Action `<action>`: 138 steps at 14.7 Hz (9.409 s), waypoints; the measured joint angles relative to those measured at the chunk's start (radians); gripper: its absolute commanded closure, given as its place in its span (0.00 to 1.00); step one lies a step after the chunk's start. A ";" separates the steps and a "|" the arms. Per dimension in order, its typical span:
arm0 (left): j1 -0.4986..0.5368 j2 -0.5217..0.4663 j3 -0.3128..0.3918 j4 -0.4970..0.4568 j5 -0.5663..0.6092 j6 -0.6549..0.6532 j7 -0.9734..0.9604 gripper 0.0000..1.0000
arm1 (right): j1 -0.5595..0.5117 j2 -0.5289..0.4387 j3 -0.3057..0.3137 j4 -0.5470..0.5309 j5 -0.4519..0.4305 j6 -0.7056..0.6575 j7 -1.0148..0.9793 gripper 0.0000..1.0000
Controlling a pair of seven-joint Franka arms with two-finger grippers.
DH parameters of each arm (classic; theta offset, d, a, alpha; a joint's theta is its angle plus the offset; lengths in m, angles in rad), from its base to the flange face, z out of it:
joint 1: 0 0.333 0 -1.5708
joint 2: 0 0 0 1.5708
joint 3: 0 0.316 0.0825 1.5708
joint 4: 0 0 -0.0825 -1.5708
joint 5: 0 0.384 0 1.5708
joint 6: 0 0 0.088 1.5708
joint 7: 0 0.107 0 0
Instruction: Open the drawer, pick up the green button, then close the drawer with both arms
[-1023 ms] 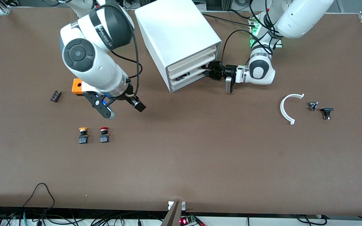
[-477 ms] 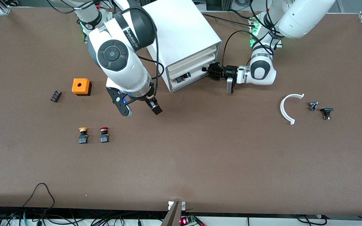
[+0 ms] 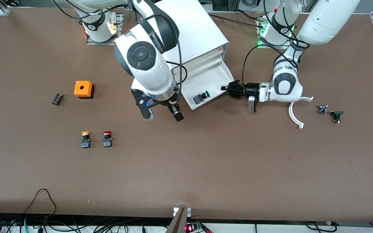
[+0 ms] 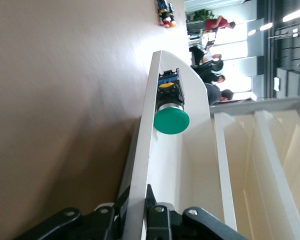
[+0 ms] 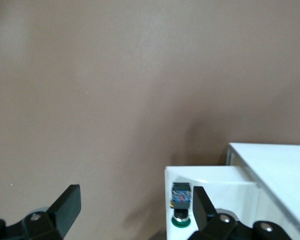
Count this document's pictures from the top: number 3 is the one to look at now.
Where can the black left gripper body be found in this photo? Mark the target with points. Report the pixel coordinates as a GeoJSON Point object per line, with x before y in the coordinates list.
{"type": "Point", "coordinates": [250, 88]}

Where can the green push button switch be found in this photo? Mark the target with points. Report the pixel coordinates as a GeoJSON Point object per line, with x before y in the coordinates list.
{"type": "Point", "coordinates": [199, 98]}

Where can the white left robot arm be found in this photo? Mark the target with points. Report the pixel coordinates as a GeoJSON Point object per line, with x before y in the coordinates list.
{"type": "Point", "coordinates": [325, 22]}

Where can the white curved plastic arc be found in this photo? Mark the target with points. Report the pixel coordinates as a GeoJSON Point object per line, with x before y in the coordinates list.
{"type": "Point", "coordinates": [290, 113]}

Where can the small black connector block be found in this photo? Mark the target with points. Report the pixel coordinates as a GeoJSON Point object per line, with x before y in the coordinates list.
{"type": "Point", "coordinates": [58, 99]}

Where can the circuit board with red LED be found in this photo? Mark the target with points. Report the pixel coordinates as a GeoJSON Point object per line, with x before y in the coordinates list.
{"type": "Point", "coordinates": [191, 227]}

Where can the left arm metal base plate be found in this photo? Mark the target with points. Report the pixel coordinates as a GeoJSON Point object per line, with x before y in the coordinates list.
{"type": "Point", "coordinates": [261, 43]}

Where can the red push button switch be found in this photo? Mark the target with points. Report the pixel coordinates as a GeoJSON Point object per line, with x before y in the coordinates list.
{"type": "Point", "coordinates": [107, 142]}

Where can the small black silver switch part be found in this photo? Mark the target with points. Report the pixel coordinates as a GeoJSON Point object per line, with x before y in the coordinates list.
{"type": "Point", "coordinates": [322, 109]}

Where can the orange button enclosure box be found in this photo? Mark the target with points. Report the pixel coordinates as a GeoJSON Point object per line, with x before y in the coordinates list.
{"type": "Point", "coordinates": [83, 88]}

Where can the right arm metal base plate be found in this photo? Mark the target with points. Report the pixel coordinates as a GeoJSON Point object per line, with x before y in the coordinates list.
{"type": "Point", "coordinates": [104, 42]}

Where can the black flat-head switch part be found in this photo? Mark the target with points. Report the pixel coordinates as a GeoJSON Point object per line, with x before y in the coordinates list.
{"type": "Point", "coordinates": [336, 114]}

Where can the yellow push button switch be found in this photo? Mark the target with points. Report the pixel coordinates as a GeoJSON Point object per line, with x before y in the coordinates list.
{"type": "Point", "coordinates": [85, 142]}

